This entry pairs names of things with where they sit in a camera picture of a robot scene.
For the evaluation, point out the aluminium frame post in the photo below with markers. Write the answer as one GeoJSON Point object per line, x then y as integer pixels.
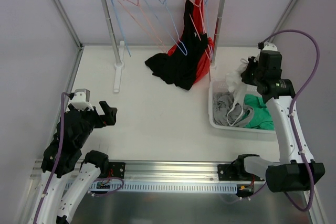
{"type": "Point", "coordinates": [67, 22]}

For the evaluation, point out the light blue wire hanger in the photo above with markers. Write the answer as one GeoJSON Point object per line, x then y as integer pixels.
{"type": "Point", "coordinates": [116, 13]}

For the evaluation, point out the white plastic basket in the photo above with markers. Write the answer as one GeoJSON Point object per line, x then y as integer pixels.
{"type": "Point", "coordinates": [219, 85]}

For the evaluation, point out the green tank top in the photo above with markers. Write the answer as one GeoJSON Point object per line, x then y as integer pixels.
{"type": "Point", "coordinates": [262, 119]}

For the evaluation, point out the white tank top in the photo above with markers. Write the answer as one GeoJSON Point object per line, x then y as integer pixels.
{"type": "Point", "coordinates": [236, 87]}

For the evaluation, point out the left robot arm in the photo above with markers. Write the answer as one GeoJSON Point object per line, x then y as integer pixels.
{"type": "Point", "coordinates": [54, 204]}

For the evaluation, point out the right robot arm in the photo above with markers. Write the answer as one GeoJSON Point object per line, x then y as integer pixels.
{"type": "Point", "coordinates": [297, 169]}

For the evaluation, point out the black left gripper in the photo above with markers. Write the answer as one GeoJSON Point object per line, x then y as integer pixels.
{"type": "Point", "coordinates": [97, 118]}

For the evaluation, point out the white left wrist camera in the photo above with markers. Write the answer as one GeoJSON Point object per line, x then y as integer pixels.
{"type": "Point", "coordinates": [80, 100]}

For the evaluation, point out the white slotted cable duct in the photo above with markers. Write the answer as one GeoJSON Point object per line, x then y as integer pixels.
{"type": "Point", "coordinates": [165, 187]}

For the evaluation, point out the red tank top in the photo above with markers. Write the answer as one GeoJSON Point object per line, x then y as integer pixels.
{"type": "Point", "coordinates": [203, 65]}

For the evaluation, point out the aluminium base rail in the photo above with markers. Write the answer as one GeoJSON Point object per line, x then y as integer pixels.
{"type": "Point", "coordinates": [175, 172]}

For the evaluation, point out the black tank top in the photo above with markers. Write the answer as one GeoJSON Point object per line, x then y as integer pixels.
{"type": "Point", "coordinates": [180, 67]}

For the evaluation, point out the grey tank top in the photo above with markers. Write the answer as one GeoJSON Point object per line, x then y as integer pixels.
{"type": "Point", "coordinates": [226, 113]}

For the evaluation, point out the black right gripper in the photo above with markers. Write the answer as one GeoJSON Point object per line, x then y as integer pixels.
{"type": "Point", "coordinates": [250, 74]}

